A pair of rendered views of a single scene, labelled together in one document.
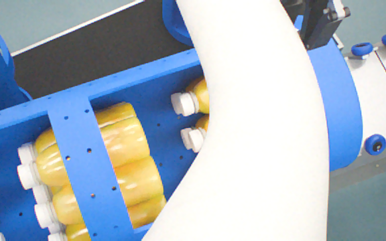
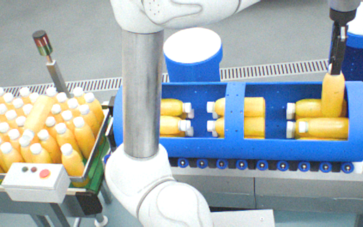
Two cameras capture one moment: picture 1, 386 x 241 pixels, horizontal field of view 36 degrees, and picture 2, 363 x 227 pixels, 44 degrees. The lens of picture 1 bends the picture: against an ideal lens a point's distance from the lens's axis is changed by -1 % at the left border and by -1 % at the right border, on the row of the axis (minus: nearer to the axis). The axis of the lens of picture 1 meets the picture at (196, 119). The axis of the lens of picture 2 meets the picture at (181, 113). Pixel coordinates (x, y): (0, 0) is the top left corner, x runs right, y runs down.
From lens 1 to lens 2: 88 cm
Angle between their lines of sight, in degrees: 34
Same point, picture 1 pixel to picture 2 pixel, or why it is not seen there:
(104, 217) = (233, 123)
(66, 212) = (219, 124)
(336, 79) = (359, 99)
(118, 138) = (251, 101)
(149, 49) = not seen: hidden behind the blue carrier
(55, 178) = (220, 108)
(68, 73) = not seen: hidden behind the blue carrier
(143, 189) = (255, 125)
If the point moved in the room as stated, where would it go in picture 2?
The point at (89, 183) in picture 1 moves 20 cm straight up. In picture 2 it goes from (231, 106) to (228, 59)
